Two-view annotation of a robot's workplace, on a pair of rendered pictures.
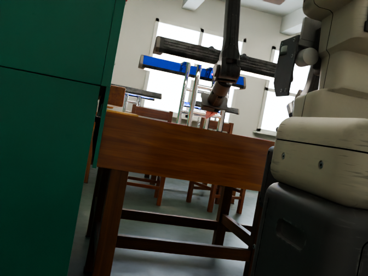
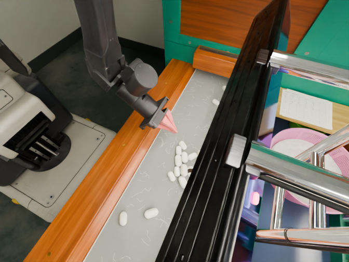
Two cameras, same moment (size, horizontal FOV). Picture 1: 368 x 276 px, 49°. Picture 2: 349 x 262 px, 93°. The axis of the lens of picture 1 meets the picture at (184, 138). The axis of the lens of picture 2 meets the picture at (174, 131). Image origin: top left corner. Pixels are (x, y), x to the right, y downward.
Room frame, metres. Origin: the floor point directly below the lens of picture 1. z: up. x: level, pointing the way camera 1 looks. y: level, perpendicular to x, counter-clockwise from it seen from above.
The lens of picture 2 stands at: (1.74, -0.28, 1.25)
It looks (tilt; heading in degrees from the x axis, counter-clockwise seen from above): 59 degrees down; 128
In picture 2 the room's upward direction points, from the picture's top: straight up
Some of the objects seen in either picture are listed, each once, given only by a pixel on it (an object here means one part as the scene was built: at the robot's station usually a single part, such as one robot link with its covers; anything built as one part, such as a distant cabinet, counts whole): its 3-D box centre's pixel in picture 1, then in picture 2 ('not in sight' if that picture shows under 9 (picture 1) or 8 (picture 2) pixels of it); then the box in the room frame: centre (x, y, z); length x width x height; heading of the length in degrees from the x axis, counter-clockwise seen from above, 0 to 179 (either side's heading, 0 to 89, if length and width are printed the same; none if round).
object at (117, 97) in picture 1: (114, 97); (231, 65); (1.58, 0.30, 0.83); 0.30 x 0.06 x 0.07; 13
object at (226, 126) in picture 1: (220, 164); not in sight; (4.16, -0.43, 0.46); 0.44 x 0.44 x 0.91; 33
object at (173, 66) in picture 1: (193, 72); not in sight; (2.28, 0.01, 1.08); 0.62 x 0.08 x 0.07; 103
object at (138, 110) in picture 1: (145, 153); not in sight; (3.93, 0.34, 0.46); 0.44 x 0.44 x 0.91; 8
